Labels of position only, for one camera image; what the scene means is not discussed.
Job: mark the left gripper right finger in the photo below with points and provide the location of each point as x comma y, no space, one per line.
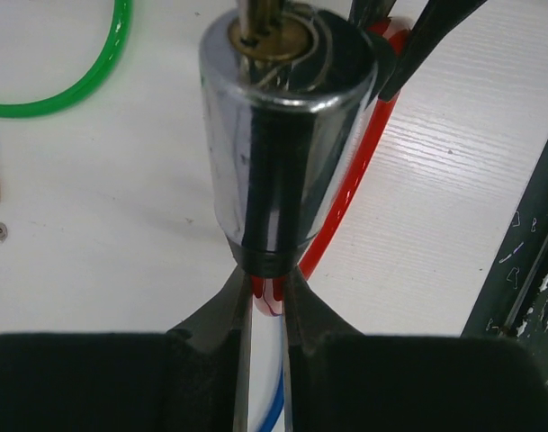
337,378

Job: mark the red lock keys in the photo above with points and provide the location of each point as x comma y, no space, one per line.
281,46

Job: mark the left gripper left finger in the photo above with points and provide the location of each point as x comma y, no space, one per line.
193,377

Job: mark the red cable lock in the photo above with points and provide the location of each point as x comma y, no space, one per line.
284,164

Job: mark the green cable lock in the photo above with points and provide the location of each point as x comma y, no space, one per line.
91,81

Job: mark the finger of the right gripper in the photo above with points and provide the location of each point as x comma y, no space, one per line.
437,20
365,13

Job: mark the blue cable lock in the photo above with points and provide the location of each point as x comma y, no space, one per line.
266,375

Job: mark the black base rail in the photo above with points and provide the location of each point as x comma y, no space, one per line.
513,301

